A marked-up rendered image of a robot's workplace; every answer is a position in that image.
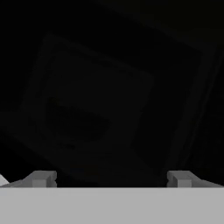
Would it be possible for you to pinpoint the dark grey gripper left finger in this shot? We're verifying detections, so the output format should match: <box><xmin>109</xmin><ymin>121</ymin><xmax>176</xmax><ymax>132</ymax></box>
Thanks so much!
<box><xmin>0</xmin><ymin>170</ymin><xmax>58</xmax><ymax>188</ymax></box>

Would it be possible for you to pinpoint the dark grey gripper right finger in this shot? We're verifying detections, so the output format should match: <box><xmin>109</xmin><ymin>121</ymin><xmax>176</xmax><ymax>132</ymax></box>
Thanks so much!
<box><xmin>166</xmin><ymin>170</ymin><xmax>224</xmax><ymax>188</ymax></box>

